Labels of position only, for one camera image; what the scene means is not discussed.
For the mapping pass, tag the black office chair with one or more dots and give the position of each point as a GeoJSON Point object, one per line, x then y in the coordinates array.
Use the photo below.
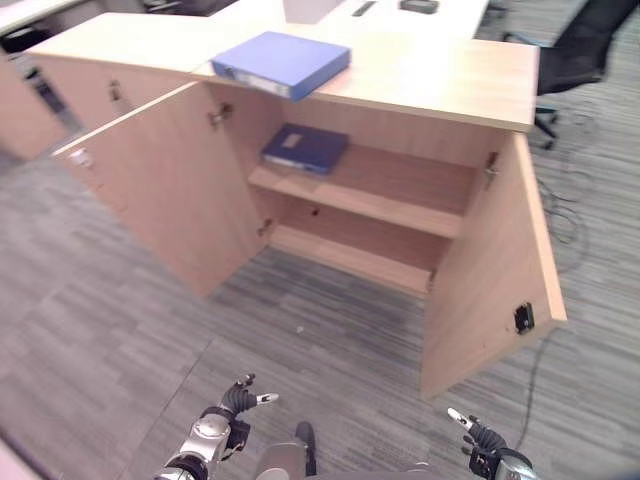
{"type": "Point", "coordinates": [570, 60]}

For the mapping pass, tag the white desk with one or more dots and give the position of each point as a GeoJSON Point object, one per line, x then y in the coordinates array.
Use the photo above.
{"type": "Point", "coordinates": [400, 25]}

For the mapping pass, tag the silver robot leg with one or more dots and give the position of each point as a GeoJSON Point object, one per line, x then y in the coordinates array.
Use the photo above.
{"type": "Point", "coordinates": [287, 457]}

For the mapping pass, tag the white box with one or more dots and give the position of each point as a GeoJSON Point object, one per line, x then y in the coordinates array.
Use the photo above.
{"type": "Point", "coordinates": [304, 11]}

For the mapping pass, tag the wooden cabinet door with lock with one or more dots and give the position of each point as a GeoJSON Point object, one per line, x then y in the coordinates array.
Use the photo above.
{"type": "Point", "coordinates": [492, 270]}

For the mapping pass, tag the black flat device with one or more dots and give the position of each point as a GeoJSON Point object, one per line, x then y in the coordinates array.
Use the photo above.
{"type": "Point", "coordinates": [419, 5]}

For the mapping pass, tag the dark blue binder folder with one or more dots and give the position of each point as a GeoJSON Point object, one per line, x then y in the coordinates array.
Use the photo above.
{"type": "Point", "coordinates": [306, 148]}

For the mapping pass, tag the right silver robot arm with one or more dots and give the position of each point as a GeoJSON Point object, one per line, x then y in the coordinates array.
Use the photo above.
{"type": "Point", "coordinates": [505, 466]}

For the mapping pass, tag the black door lock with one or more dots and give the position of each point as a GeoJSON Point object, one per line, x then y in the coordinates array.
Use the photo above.
{"type": "Point", "coordinates": [524, 318]}

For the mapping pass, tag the light blue binder folder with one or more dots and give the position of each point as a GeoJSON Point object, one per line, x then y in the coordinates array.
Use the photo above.
{"type": "Point", "coordinates": [282, 64]}

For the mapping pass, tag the wooden office cabinet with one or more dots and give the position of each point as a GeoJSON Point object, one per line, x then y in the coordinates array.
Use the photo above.
{"type": "Point", "coordinates": [350, 150]}

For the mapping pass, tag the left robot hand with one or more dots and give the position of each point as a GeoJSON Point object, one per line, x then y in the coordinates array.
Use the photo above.
{"type": "Point", "coordinates": [239, 397]}

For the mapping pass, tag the wooden cabinet shelf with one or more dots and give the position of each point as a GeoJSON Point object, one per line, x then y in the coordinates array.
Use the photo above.
{"type": "Point", "coordinates": [365, 192]}

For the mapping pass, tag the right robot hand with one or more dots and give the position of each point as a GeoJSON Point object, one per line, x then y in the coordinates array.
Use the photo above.
{"type": "Point", "coordinates": [481, 434]}

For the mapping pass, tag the black remote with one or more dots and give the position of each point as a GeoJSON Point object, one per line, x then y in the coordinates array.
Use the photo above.
{"type": "Point", "coordinates": [363, 8]}

